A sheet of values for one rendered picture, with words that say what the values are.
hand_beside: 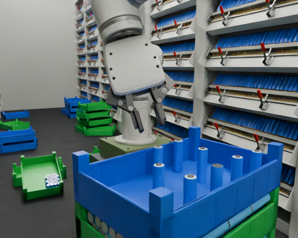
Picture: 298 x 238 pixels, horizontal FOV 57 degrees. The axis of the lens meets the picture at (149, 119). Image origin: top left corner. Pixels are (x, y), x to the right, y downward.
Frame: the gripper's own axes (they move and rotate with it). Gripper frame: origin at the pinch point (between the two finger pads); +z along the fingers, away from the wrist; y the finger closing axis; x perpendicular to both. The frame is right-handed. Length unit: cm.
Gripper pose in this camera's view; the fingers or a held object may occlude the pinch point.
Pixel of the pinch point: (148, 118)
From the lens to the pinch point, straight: 50.6
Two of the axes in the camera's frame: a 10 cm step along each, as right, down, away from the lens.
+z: 3.0, 9.5, -1.2
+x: 0.9, -1.5, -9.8
